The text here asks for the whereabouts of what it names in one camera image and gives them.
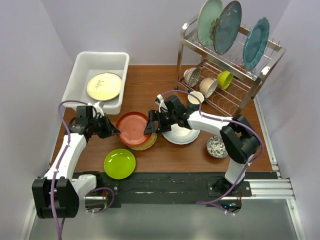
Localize black white patterned bowl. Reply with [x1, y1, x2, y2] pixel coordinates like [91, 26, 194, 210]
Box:
[206, 135, 228, 159]

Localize metal dish rack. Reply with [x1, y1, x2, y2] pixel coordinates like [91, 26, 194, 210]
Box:
[175, 16, 286, 116]

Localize white plastic bin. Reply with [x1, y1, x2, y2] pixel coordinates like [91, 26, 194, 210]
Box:
[62, 51, 130, 115]

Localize lime green plate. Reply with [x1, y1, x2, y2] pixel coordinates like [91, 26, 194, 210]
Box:
[103, 148, 136, 180]

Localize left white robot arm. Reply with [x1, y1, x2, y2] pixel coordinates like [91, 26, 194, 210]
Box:
[31, 104, 120, 219]

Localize dark green mug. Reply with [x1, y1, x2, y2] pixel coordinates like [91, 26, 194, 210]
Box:
[187, 91, 205, 110]

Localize patterned bowl in rack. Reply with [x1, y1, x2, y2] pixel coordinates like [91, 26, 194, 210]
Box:
[183, 67, 201, 87]

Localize cream bowl in rack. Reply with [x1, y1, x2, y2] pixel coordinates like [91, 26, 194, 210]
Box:
[199, 77, 219, 99]

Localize cream leaf pattern plate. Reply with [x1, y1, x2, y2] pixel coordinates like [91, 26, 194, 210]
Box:
[86, 72, 122, 101]

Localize woven bamboo plate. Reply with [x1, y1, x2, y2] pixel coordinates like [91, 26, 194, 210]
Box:
[128, 133, 158, 151]

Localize mint green plate in rack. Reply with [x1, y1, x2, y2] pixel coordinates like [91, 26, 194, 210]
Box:
[196, 0, 224, 47]

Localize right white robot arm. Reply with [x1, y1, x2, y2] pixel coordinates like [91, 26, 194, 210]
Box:
[144, 94, 263, 197]

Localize teal scalloped plate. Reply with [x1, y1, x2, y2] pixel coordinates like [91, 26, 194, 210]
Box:
[242, 17, 270, 72]

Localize lime green bowl in rack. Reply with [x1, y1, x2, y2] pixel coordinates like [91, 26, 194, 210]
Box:
[217, 71, 234, 90]

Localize aluminium rail frame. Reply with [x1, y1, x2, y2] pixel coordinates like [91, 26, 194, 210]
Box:
[18, 94, 307, 240]

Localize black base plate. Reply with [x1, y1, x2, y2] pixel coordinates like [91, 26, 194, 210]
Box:
[84, 172, 252, 209]

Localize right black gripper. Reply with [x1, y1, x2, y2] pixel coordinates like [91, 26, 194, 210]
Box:
[143, 110, 177, 135]

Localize white blue-rimmed deep plate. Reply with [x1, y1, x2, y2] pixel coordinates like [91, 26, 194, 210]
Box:
[162, 124, 200, 145]

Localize red round plate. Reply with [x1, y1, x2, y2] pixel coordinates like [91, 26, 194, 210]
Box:
[116, 111, 151, 146]

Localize blue-grey speckled plate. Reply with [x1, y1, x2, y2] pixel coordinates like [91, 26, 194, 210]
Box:
[213, 0, 242, 55]

